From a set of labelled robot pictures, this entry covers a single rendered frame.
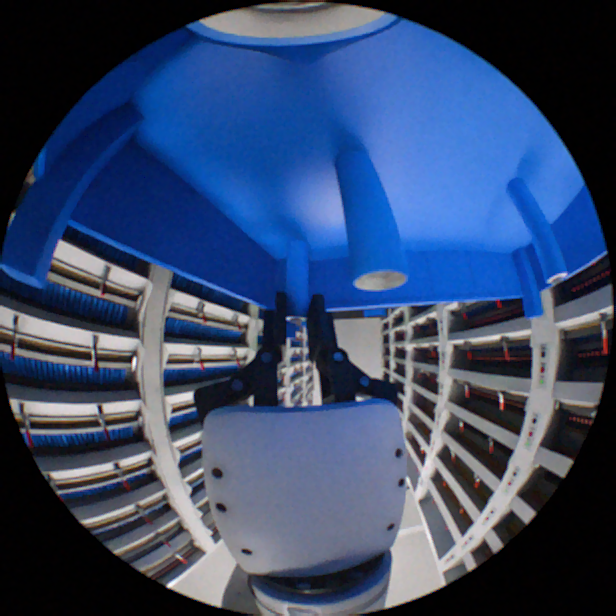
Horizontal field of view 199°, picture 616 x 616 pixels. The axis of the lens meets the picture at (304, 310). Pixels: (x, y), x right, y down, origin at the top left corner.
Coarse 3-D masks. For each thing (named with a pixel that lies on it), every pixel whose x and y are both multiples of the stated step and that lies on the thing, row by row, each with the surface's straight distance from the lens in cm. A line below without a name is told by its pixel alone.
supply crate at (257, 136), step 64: (128, 64) 8; (192, 64) 9; (256, 64) 9; (320, 64) 8; (384, 64) 9; (448, 64) 10; (64, 128) 8; (128, 128) 10; (192, 128) 10; (256, 128) 9; (320, 128) 9; (384, 128) 9; (448, 128) 10; (512, 128) 13; (64, 192) 8; (128, 192) 10; (192, 192) 12; (256, 192) 11; (320, 192) 11; (448, 192) 13; (576, 192) 23; (192, 256) 10; (256, 256) 15; (320, 256) 17; (448, 256) 19; (512, 256) 26; (576, 256) 23
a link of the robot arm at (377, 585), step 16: (384, 560) 14; (256, 576) 13; (352, 576) 12; (384, 576) 13; (256, 592) 13; (272, 592) 12; (288, 592) 12; (336, 592) 12; (352, 592) 12; (368, 592) 12; (272, 608) 14; (288, 608) 13; (304, 608) 12; (320, 608) 12; (336, 608) 12; (352, 608) 13
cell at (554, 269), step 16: (512, 192) 15; (528, 192) 15; (528, 208) 14; (528, 224) 14; (544, 224) 14; (544, 240) 13; (544, 256) 13; (560, 256) 13; (544, 272) 13; (560, 272) 13
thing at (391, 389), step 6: (372, 378) 12; (372, 384) 11; (378, 384) 12; (384, 384) 12; (390, 384) 12; (372, 390) 11; (378, 390) 11; (384, 390) 12; (390, 390) 12; (396, 390) 12; (360, 396) 12; (366, 396) 11; (372, 396) 11; (378, 396) 11; (384, 396) 12; (390, 396) 12; (396, 396) 12; (396, 402) 12
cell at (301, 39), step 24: (192, 24) 2; (216, 24) 2; (240, 24) 2; (264, 24) 2; (288, 24) 2; (312, 24) 2; (336, 24) 2; (360, 24) 2; (384, 24) 2; (240, 48) 2; (264, 48) 2; (288, 48) 2; (312, 48) 2; (336, 48) 3
